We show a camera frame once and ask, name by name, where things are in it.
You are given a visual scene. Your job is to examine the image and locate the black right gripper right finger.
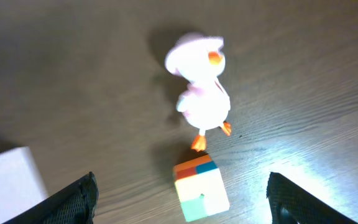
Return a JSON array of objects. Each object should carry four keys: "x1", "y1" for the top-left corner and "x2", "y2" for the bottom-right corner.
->
[{"x1": 267, "y1": 172, "x2": 357, "y2": 224}]

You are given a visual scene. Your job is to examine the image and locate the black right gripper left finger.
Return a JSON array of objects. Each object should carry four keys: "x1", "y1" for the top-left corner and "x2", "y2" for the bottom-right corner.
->
[{"x1": 4, "y1": 172, "x2": 99, "y2": 224}]

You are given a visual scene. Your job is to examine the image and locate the colourful puzzle cube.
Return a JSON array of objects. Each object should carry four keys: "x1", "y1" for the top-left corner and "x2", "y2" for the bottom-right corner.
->
[{"x1": 173, "y1": 155, "x2": 230, "y2": 222}]

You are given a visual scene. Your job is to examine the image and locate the white duck toy pink hat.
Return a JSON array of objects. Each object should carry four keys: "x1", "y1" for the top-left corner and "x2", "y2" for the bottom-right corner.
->
[{"x1": 165, "y1": 32, "x2": 232, "y2": 152}]

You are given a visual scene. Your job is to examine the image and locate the pink open cardboard box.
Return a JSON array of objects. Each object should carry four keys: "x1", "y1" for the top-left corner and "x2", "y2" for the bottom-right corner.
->
[{"x1": 0, "y1": 147, "x2": 48, "y2": 223}]

